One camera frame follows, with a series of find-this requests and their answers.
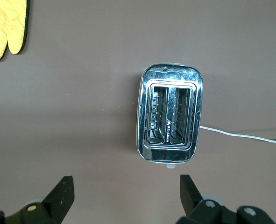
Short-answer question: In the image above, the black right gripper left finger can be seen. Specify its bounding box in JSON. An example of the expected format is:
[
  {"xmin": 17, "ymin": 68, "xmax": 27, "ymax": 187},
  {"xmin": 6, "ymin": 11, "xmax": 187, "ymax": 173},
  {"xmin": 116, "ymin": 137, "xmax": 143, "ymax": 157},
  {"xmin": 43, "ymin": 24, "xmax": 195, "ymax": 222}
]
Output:
[{"xmin": 0, "ymin": 176, "xmax": 75, "ymax": 224}]

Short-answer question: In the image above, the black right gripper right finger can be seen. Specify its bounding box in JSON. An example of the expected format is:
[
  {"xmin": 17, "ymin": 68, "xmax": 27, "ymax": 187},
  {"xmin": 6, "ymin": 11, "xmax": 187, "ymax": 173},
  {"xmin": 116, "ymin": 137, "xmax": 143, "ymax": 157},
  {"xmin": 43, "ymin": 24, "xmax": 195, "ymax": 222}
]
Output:
[{"xmin": 176, "ymin": 174, "xmax": 275, "ymax": 224}]

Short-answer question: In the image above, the chrome and beige toaster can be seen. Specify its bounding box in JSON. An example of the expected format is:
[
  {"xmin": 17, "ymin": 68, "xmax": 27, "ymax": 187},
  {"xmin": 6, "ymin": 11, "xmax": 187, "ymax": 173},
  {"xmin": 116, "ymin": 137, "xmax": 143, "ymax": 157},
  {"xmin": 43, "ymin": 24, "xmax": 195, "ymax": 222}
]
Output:
[{"xmin": 135, "ymin": 62, "xmax": 204, "ymax": 169}]

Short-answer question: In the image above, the brown table cover sheet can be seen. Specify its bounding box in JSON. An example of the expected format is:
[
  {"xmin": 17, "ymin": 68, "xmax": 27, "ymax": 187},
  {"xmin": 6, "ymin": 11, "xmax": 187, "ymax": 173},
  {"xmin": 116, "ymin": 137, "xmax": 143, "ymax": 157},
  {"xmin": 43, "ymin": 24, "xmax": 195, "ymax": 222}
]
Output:
[{"xmin": 0, "ymin": 0, "xmax": 276, "ymax": 224}]

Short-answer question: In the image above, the yellow quilted oven mitt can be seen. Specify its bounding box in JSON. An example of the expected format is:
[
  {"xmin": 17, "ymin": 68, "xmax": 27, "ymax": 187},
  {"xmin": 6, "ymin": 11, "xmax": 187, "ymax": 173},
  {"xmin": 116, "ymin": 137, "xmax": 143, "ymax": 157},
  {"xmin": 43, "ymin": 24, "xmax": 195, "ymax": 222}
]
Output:
[{"xmin": 0, "ymin": 0, "xmax": 31, "ymax": 62}]

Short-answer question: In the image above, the white toaster power cable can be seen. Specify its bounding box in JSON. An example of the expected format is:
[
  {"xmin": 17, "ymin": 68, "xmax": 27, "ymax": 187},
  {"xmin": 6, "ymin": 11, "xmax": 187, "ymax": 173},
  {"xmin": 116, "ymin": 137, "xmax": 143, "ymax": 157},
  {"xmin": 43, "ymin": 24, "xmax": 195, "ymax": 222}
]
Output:
[{"xmin": 199, "ymin": 125, "xmax": 276, "ymax": 143}]

